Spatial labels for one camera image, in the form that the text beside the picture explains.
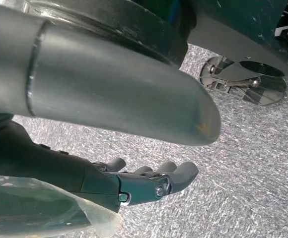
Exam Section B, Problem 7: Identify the clear plastic film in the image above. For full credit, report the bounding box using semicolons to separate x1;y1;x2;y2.
0;175;122;238

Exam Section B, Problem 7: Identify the shiny metal robot right foot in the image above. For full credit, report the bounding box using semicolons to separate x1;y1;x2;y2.
200;56;288;107

